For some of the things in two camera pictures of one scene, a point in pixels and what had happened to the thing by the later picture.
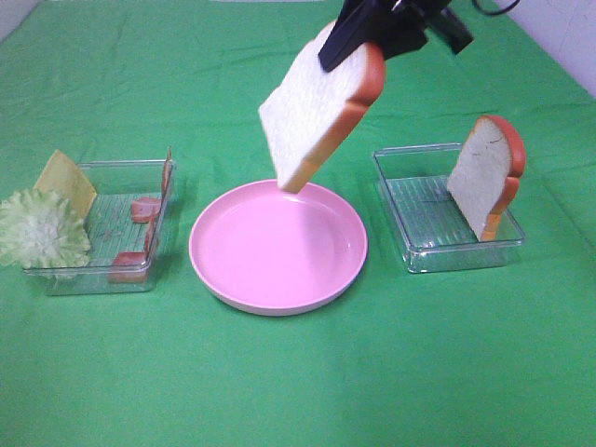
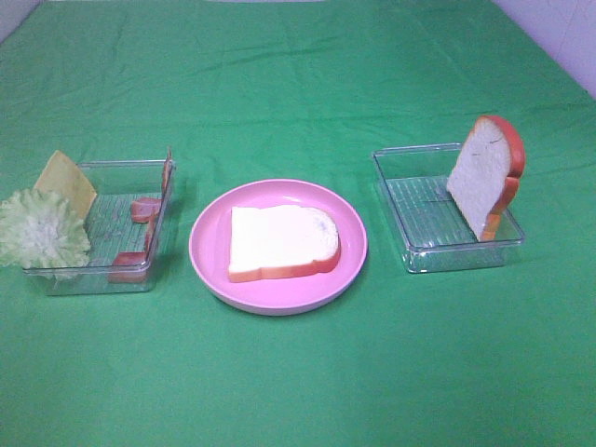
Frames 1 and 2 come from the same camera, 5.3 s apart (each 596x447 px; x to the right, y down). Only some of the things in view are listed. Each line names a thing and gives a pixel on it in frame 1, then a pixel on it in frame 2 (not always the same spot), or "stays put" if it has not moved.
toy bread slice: [310, 112] → [282, 240]
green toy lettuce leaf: [42, 234] stays put
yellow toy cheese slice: [63, 179] stays put
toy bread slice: [484, 180] stays put
